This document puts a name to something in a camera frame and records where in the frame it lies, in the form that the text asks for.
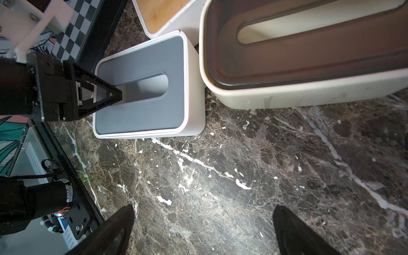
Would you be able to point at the wood lid white tissue box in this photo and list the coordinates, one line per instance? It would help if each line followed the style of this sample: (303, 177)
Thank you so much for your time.
(159, 17)

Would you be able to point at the grey lid white tissue box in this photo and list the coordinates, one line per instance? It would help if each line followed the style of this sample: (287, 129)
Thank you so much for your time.
(163, 94)

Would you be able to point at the checkerboard calibration plate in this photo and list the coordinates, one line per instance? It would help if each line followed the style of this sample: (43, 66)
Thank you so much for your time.
(69, 43)

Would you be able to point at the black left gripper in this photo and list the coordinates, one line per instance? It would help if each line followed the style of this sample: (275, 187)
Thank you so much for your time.
(63, 91)

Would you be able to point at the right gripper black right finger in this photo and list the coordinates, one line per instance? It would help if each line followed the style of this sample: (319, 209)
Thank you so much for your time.
(295, 237)

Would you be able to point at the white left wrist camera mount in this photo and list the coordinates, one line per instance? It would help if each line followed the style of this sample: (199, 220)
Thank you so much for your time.
(22, 22)

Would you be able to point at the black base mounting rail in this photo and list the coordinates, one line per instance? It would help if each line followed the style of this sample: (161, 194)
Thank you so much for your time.
(83, 216)

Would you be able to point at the dark brown lid tissue box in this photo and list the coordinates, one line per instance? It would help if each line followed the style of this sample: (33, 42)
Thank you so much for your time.
(280, 54)

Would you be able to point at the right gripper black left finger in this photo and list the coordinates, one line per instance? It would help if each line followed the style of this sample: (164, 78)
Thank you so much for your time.
(111, 238)

